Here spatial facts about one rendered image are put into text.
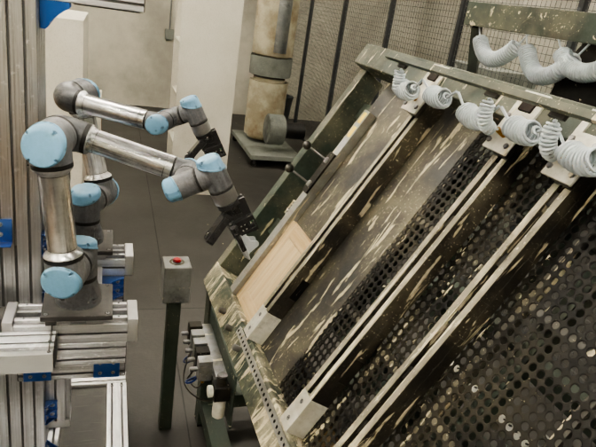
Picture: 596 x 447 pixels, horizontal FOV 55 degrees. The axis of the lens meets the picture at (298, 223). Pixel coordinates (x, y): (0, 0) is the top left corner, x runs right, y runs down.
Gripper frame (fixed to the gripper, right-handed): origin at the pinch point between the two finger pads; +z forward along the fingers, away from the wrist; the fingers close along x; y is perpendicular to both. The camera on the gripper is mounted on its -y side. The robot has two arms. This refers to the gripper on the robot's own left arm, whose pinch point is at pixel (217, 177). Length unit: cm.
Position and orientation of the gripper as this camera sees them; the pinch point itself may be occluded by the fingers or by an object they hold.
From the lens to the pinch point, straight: 244.2
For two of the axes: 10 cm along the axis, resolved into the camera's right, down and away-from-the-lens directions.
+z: 3.2, 8.3, 4.6
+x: -2.6, -3.9, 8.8
